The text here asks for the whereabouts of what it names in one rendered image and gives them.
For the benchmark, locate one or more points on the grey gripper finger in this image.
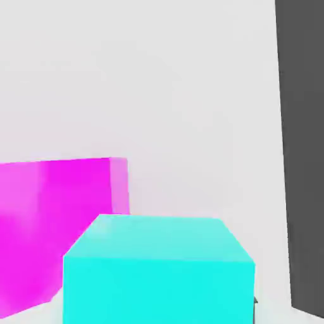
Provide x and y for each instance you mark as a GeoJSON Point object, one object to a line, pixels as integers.
{"type": "Point", "coordinates": [255, 301]}

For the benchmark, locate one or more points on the small cyan cube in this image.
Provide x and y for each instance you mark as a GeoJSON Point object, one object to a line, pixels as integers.
{"type": "Point", "coordinates": [158, 283]}

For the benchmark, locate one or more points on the large magenta box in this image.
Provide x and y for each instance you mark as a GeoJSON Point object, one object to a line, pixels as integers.
{"type": "Point", "coordinates": [40, 227]}

